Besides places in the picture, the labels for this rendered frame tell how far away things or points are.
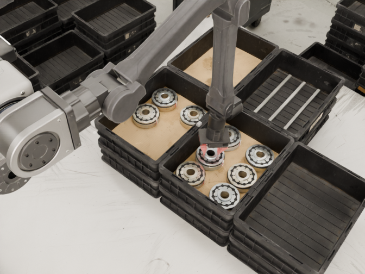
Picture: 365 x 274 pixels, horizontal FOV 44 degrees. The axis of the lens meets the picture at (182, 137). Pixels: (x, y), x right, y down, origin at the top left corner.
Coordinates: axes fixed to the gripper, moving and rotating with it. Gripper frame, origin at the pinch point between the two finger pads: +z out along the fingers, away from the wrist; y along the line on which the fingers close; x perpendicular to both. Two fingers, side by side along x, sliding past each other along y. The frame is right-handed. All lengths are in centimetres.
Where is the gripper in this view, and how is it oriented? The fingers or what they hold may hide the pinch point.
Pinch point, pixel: (211, 152)
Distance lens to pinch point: 158.3
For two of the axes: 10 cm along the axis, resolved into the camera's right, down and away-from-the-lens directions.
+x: 1.0, 7.5, -6.6
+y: -9.9, 0.3, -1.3
